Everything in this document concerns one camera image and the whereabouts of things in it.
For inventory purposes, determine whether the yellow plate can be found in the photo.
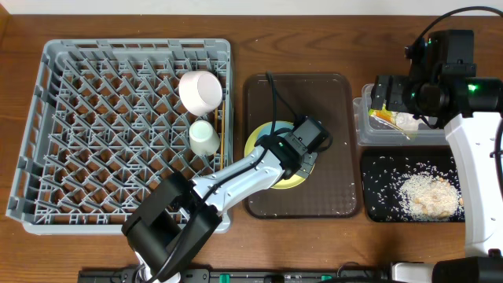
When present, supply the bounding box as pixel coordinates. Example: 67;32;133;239
244;124;309;189

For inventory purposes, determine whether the dark brown tray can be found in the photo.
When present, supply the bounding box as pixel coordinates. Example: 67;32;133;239
244;74;360;219

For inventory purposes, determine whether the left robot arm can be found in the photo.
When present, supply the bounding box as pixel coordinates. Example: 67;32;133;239
122;130;324;282

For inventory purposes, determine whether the light blue bowl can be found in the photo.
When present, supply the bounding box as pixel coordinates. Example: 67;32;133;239
257;120;294;138

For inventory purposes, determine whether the clear plastic bin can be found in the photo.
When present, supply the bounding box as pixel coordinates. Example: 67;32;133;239
353;83;447;146

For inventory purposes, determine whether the pile of rice waste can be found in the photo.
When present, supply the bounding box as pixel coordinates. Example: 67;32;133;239
369;159;464;221

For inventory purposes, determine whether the green yellow snack wrapper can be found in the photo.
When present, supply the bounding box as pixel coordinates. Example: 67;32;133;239
369;109;410;139

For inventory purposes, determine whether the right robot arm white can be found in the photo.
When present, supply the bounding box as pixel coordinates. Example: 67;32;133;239
371;75;502;282

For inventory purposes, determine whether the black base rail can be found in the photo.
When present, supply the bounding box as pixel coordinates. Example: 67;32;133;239
76;262;391;283

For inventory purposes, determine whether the black tray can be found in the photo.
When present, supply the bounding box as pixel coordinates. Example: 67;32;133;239
360;149;468;223

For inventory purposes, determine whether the white pink bowl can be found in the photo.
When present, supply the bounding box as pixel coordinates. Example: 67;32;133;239
178;71;222;116

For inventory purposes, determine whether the cream cup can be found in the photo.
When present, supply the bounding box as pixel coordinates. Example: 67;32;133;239
189;120;220;156

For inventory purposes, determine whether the grey dishwasher rack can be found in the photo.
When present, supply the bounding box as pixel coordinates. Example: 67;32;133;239
6;39;233;235

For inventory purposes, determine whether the white tissue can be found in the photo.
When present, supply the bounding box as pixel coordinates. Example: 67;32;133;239
395;112;421;132

